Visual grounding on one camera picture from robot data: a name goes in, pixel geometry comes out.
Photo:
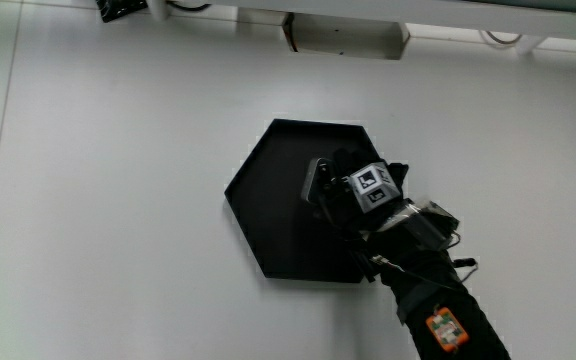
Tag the person's right hand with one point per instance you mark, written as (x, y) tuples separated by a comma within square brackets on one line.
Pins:
[(373, 192)]

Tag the grey speaker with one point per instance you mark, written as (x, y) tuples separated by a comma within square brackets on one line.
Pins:
[(313, 181)]

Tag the black hexagonal plate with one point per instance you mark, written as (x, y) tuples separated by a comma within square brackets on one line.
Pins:
[(278, 210)]

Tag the person's right forearm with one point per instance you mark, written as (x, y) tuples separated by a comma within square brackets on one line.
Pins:
[(433, 295)]

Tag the black device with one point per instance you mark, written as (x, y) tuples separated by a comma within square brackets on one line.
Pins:
[(118, 7)]

